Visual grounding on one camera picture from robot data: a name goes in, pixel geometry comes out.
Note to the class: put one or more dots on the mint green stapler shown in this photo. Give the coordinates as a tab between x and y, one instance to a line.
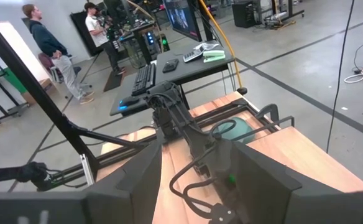
214	56

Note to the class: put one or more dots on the black floor mat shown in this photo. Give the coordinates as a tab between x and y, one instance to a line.
113	81

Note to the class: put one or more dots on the purple chair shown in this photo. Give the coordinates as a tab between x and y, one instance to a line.
46	60

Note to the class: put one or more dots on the person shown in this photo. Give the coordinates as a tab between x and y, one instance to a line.
48	40
96	31

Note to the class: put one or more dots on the black desk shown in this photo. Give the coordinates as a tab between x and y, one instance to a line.
194	70

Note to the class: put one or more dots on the computer tower with lights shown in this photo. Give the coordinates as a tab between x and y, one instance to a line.
150	39

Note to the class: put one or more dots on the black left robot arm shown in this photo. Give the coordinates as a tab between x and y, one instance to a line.
169	105

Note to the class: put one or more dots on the computer monitor blue screen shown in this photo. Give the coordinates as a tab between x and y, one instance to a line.
181	18

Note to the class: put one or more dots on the black computer mouse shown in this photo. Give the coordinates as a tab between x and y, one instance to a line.
129	101

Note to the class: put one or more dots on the black aluminium rig frame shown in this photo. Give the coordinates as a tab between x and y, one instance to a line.
23	71

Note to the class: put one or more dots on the grey desk calculator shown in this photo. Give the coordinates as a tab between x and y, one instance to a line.
194	55

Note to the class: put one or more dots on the black computer case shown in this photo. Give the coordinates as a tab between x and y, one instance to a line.
243	14

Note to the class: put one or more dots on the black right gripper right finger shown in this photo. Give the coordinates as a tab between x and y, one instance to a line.
271	199

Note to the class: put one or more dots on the black equipment table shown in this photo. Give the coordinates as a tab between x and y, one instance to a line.
13	110

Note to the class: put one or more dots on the black smartphone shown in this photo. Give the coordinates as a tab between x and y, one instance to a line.
170	65

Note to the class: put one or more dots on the black backlit keyboard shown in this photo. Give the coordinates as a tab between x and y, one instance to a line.
143	79

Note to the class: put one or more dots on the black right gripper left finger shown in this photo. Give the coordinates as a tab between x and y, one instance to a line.
122	199

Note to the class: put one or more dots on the green rubber slide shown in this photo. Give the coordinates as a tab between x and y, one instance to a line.
243	130

